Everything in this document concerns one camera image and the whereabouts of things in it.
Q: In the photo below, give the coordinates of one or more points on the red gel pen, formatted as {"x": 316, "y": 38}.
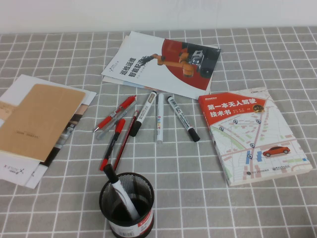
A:
{"x": 121, "y": 107}

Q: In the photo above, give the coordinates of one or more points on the black pen with red cap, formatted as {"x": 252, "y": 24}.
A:
{"x": 120, "y": 125}

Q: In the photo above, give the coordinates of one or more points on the clear grey pen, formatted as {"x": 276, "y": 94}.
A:
{"x": 106, "y": 132}

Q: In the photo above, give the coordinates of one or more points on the black mesh pen holder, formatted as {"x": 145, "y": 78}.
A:
{"x": 138, "y": 223}

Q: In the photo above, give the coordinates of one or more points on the white paint marker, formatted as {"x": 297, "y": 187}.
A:
{"x": 159, "y": 119}

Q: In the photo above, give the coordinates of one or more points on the white marker brown end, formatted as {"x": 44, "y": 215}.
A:
{"x": 144, "y": 111}

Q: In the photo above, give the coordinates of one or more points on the white marker black cap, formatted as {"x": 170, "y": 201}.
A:
{"x": 182, "y": 117}
{"x": 121, "y": 191}

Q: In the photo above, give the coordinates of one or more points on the red pencil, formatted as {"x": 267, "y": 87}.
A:
{"x": 126, "y": 138}

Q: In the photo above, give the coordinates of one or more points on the white brochure under robot brochure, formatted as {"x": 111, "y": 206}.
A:
{"x": 111, "y": 80}

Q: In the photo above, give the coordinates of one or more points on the white red robot brochure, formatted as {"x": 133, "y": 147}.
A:
{"x": 138, "y": 49}

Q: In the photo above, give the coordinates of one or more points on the map cover book red car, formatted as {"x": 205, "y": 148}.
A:
{"x": 247, "y": 138}

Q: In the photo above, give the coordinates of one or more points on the grey white-checked tablecloth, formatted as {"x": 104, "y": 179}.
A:
{"x": 223, "y": 210}

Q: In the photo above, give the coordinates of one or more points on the brown kraft notebook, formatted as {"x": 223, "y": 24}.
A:
{"x": 37, "y": 119}

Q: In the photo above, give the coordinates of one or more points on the white leaflet with logo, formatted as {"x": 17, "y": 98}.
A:
{"x": 22, "y": 173}

